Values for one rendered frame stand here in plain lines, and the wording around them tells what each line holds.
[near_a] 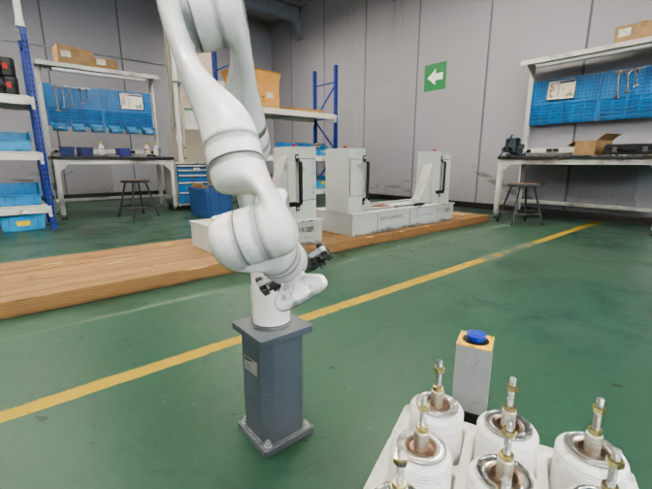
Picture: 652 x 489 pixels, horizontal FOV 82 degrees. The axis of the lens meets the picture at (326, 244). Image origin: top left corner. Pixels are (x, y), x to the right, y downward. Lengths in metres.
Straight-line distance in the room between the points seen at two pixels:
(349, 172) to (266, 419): 2.40
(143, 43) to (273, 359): 8.56
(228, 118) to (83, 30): 8.51
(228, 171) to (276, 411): 0.67
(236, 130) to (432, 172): 3.75
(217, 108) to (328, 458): 0.81
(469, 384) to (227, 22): 0.79
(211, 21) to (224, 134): 0.16
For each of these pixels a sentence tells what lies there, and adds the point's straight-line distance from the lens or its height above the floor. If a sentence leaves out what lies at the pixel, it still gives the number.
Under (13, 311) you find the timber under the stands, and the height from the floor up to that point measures 0.03.
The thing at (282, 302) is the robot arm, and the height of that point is 0.48.
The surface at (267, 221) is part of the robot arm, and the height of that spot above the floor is 0.62.
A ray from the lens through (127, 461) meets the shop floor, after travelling 1.12.
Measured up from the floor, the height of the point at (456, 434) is 0.22.
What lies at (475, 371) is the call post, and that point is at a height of 0.26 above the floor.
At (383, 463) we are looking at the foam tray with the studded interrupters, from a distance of 0.75.
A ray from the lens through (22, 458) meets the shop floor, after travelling 1.25.
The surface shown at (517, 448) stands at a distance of 0.74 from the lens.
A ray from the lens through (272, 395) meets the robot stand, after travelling 0.95.
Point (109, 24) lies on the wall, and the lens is 9.09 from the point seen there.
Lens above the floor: 0.69
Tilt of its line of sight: 12 degrees down
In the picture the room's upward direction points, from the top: straight up
